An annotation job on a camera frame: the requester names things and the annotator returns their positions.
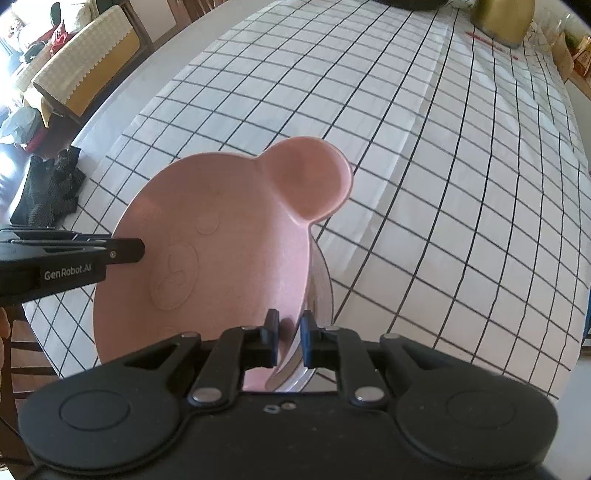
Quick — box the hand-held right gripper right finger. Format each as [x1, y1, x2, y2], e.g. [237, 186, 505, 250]
[300, 310, 467, 409]

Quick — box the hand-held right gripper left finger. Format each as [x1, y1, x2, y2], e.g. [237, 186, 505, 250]
[122, 308, 281, 409]

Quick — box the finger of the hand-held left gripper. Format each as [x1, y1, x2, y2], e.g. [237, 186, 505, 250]
[0, 226, 112, 243]
[14, 237, 146, 265]

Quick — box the large white plate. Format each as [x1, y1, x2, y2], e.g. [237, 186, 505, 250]
[265, 228, 334, 393]

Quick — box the pink bear-shaped plate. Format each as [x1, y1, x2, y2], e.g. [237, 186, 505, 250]
[93, 136, 355, 391]

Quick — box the person's left hand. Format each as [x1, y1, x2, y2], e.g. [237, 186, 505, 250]
[0, 307, 12, 370]

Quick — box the black dotted cloth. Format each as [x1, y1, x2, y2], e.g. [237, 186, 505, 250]
[10, 150, 87, 228]

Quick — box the dark wooden chair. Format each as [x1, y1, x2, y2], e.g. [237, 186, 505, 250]
[0, 305, 61, 398]

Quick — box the yellow chair with cream cover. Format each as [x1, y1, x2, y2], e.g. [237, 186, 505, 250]
[31, 4, 141, 118]

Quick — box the checkered white tablecloth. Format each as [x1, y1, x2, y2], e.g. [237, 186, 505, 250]
[23, 0, 591, 400]

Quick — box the red pen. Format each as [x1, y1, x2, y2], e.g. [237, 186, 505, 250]
[465, 30, 506, 51]

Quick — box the black cooking pot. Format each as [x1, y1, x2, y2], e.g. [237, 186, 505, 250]
[374, 0, 448, 12]

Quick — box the gold thermos jug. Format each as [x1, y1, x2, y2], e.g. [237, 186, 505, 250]
[470, 0, 536, 47]

